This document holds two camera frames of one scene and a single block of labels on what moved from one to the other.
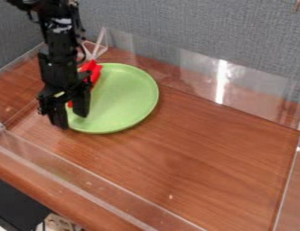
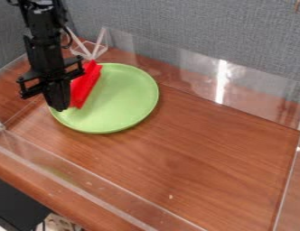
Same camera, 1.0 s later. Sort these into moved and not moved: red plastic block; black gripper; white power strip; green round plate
Moved: black gripper
Not moved: white power strip; green round plate; red plastic block
